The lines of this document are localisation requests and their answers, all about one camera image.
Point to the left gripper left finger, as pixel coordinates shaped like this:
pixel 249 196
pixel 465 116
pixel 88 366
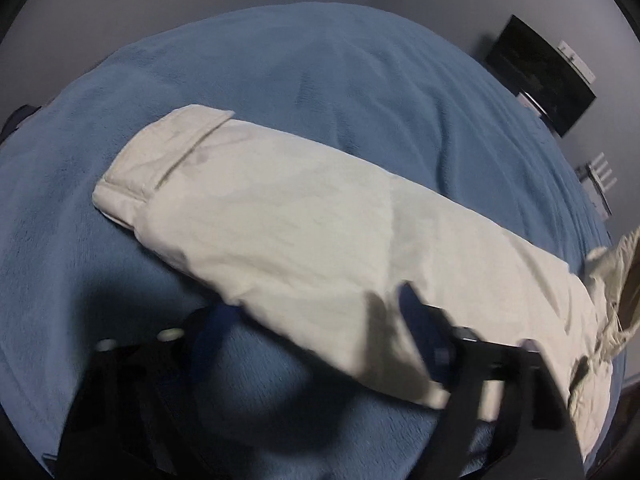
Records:
pixel 135 415

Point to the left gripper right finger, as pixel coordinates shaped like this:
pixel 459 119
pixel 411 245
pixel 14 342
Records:
pixel 533 436

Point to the white hooded puffer jacket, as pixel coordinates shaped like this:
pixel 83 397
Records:
pixel 315 243

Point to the blue fleece bed blanket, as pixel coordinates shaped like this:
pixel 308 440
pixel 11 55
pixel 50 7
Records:
pixel 365 81

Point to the white box under router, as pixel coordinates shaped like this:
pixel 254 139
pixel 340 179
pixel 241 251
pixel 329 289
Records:
pixel 597 198

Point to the white wifi router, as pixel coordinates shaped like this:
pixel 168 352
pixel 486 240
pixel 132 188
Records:
pixel 599 172

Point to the black monitor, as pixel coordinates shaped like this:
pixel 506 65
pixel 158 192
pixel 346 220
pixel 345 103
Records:
pixel 528 65

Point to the white power strip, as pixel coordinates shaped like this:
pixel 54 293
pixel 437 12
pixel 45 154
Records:
pixel 577 62

